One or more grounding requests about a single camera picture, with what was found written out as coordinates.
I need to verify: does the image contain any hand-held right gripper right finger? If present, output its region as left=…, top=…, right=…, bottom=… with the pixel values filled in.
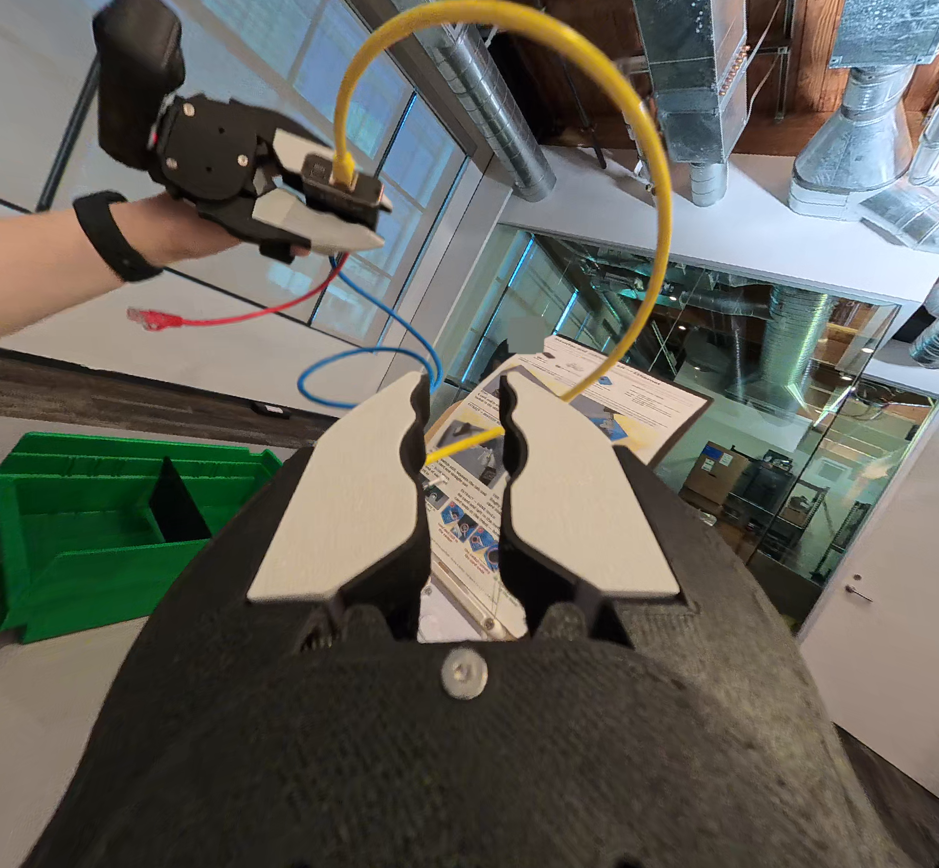
left=499, top=371, right=679, bottom=599

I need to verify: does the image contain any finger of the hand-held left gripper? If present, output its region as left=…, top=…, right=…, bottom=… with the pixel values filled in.
left=251, top=189, right=387, bottom=258
left=271, top=129, right=336, bottom=184

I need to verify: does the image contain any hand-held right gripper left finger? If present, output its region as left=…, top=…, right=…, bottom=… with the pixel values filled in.
left=247, top=371, right=431, bottom=605

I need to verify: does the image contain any black network switch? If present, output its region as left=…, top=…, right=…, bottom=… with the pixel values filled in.
left=302, top=153, right=395, bottom=232

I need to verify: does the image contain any red ethernet cable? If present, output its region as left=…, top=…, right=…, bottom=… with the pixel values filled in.
left=126, top=252, right=353, bottom=332

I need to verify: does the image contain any blue ethernet cable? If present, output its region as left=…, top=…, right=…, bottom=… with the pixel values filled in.
left=297, top=252, right=446, bottom=412

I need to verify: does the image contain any green plastic bin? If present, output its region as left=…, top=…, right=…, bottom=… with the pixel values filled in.
left=0, top=431, right=285, bottom=646

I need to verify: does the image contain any yellow ethernet cable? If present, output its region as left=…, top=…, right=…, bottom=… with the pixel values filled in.
left=334, top=0, right=673, bottom=467

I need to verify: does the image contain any person's left forearm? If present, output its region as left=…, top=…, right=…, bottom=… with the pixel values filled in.
left=0, top=211, right=122, bottom=338

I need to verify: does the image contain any printed instruction sheet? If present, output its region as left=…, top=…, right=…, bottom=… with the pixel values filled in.
left=424, top=336, right=714, bottom=636

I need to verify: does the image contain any black smartwatch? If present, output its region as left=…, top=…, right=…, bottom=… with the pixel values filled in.
left=72, top=191, right=164, bottom=284

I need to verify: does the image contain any spiral metal duct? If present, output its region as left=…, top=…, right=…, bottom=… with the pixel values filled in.
left=396, top=0, right=559, bottom=203

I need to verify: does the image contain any rectangular metal duct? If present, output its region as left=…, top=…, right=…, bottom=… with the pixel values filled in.
left=616, top=0, right=751, bottom=207

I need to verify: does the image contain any conical metal duct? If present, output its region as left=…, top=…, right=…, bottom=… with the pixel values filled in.
left=787, top=0, right=939, bottom=254

